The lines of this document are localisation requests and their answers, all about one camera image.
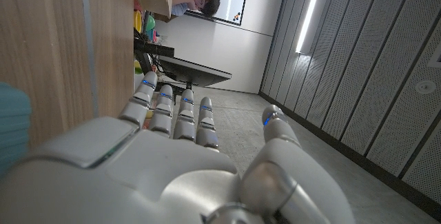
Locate green cup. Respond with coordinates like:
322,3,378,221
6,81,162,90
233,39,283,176
144,14,156,32

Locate round ceiling sensor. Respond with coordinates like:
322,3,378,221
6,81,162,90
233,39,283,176
414,80,438,96

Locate dark table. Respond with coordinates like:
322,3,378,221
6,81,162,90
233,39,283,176
133,37,232,96

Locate yellow cup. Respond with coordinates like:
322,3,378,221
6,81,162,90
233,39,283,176
133,9,143,34

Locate blue sponge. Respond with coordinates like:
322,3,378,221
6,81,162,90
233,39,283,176
0,81,32,179

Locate ceiling light strip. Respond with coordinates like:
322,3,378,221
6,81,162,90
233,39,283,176
295,0,325,54

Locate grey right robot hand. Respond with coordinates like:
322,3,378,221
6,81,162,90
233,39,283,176
0,71,356,224

